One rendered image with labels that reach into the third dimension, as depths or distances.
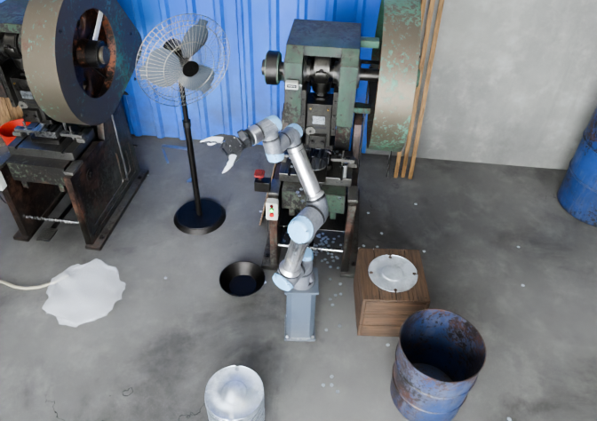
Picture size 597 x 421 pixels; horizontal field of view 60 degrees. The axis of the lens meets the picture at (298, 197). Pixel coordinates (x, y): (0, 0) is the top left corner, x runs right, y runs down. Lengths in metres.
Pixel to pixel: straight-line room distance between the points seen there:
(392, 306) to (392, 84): 1.25
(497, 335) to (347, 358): 0.95
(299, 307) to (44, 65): 1.84
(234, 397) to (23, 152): 2.11
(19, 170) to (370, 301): 2.37
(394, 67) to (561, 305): 2.02
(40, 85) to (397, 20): 1.84
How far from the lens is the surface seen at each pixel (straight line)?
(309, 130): 3.02
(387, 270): 3.11
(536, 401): 3.29
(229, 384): 2.75
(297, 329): 3.10
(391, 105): 2.57
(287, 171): 3.18
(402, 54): 2.56
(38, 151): 3.72
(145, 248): 3.80
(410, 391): 2.78
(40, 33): 2.98
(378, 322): 3.14
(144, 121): 4.82
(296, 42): 2.86
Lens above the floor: 2.64
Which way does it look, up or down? 40 degrees down
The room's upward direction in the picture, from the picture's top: 2 degrees clockwise
